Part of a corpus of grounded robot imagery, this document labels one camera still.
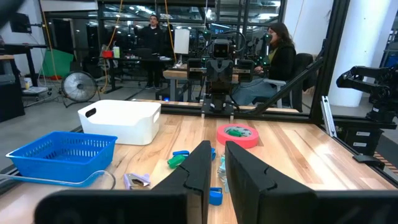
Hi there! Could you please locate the grey staple remover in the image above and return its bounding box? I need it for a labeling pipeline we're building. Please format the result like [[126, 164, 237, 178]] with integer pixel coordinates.
[[216, 172, 230, 194]]

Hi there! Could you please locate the green cloth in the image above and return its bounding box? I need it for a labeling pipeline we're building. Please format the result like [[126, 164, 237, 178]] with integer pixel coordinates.
[[41, 49, 75, 79]]

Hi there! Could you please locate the black work table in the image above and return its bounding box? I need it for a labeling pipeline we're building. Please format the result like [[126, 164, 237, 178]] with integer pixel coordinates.
[[0, 42, 49, 88]]

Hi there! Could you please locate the white plastic bin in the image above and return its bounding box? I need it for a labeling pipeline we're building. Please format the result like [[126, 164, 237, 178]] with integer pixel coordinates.
[[77, 99, 162, 146]]

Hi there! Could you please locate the black office chair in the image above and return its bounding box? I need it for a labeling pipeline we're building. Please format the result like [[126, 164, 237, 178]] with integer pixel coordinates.
[[262, 52, 315, 113]]

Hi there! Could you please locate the blue plastic basket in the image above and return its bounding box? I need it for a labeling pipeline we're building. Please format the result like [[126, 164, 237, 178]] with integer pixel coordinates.
[[5, 131, 118, 188]]

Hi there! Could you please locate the pink tape roll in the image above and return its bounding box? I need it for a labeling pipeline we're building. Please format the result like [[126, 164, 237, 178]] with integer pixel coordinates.
[[216, 123, 260, 150]]

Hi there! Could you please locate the silver aluminium bar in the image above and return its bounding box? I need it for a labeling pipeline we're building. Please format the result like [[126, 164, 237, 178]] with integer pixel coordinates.
[[320, 95, 338, 138]]

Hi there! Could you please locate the white rectangular panel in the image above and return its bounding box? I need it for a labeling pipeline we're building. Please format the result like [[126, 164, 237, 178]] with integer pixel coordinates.
[[173, 28, 191, 55]]

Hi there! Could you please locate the black desk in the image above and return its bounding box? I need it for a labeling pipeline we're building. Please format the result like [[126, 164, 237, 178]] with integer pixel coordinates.
[[98, 55, 175, 94]]

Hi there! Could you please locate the black aluminium rig frame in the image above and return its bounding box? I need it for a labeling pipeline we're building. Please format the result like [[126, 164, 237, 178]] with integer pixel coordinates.
[[0, 0, 398, 195]]

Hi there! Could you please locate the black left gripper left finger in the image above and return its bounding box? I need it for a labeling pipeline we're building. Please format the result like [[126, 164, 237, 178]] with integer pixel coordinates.
[[152, 140, 213, 224]]

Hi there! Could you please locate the black box with labels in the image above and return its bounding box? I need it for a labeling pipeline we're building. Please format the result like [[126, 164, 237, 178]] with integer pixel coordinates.
[[337, 124, 385, 156]]

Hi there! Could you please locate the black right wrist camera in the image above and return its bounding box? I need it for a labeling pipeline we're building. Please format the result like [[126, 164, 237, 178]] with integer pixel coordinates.
[[212, 39, 231, 59]]

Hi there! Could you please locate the wooden desk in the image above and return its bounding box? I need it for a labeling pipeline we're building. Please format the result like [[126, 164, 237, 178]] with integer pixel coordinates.
[[162, 63, 240, 103]]

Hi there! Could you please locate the black wall monitor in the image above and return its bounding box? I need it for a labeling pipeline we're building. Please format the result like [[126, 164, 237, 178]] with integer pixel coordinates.
[[8, 12, 33, 34]]

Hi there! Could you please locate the person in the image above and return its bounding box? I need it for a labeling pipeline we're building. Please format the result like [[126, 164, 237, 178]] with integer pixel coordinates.
[[230, 21, 298, 107], [134, 14, 171, 90]]

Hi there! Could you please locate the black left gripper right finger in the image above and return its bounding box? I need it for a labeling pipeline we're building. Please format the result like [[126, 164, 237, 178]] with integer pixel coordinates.
[[224, 141, 317, 224]]

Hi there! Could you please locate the black cabinet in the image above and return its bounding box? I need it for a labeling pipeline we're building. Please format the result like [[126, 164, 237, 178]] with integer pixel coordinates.
[[0, 73, 26, 123]]

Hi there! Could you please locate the round floor fan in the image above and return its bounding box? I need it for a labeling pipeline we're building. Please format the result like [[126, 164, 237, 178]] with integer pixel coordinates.
[[60, 70, 100, 109]]

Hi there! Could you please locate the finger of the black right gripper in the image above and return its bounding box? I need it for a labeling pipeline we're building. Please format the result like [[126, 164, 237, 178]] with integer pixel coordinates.
[[206, 60, 221, 84], [220, 60, 234, 84]]

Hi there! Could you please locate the black table clamp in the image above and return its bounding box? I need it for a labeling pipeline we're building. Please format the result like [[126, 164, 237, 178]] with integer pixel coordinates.
[[352, 154, 387, 171]]

